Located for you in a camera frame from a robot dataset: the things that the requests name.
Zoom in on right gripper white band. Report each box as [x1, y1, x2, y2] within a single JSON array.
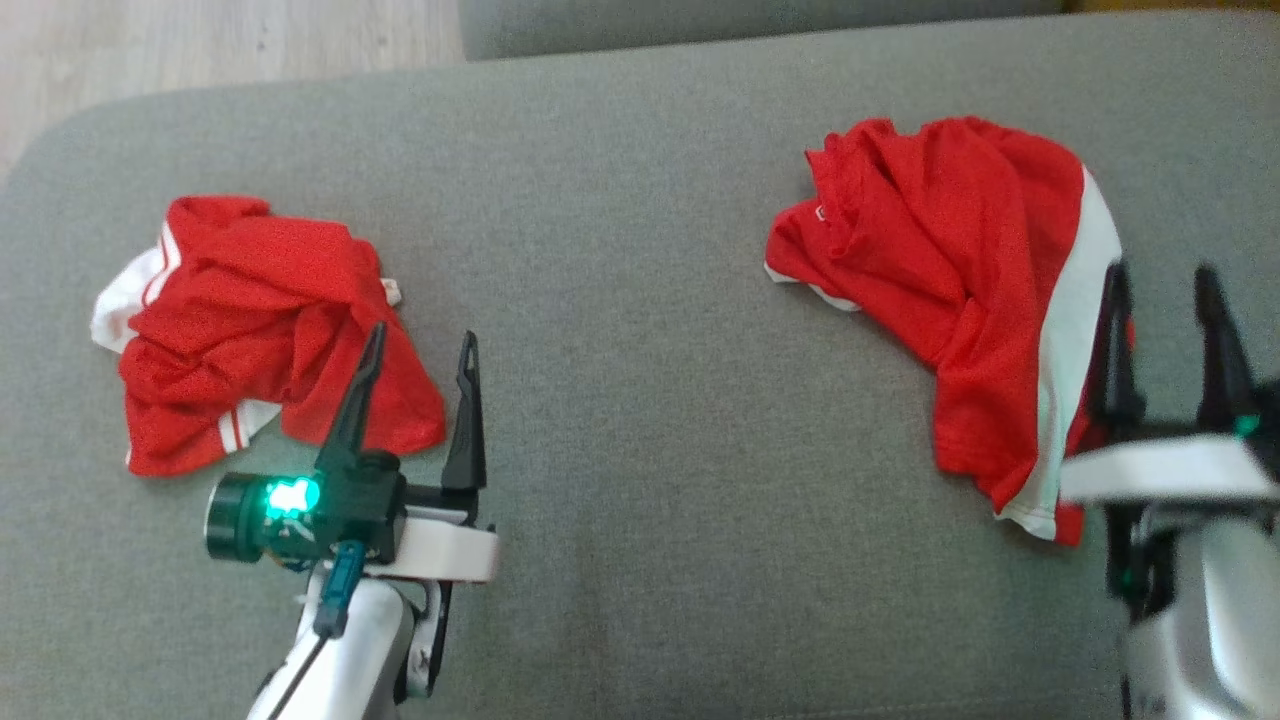
[[1060, 262, 1280, 621]]

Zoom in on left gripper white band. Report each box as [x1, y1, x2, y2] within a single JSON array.
[[316, 322, 499, 584]]

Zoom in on red white basketball jersey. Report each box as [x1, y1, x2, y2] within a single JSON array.
[[90, 195, 448, 478]]

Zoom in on red white sports shorts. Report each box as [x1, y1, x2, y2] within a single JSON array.
[[763, 116, 1136, 548]]

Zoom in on large grey sofa seat cushion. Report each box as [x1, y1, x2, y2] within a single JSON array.
[[0, 10, 1280, 720]]

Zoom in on yellow sofa cushion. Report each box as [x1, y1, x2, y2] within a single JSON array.
[[1060, 0, 1280, 13]]

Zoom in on small grey sofa cushion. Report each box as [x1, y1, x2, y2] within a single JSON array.
[[458, 0, 1066, 63]]

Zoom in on left arm cable blue plug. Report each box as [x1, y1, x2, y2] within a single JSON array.
[[265, 540, 366, 720]]

